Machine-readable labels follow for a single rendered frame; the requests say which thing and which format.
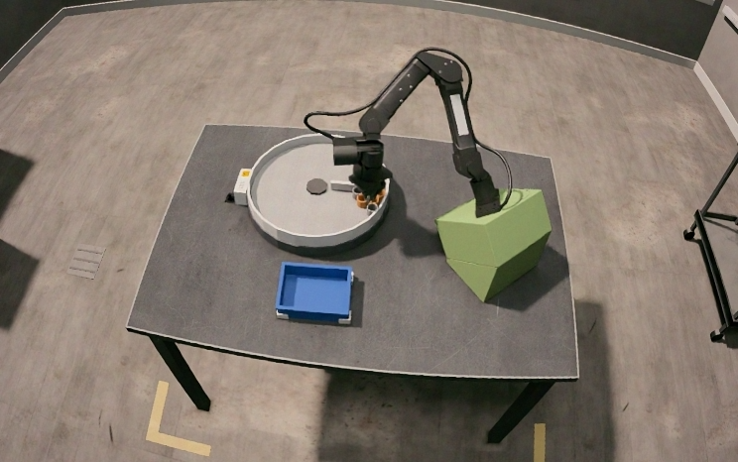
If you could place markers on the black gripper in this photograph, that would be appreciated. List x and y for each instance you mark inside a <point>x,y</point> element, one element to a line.
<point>373,181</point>

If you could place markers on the blue open tray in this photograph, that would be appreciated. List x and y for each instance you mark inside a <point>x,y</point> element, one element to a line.
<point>312,289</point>

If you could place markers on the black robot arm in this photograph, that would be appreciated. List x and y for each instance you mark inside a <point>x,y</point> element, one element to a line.
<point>467,160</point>

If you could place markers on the white round turntable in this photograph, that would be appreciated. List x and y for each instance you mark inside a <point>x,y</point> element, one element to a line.
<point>292,190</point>

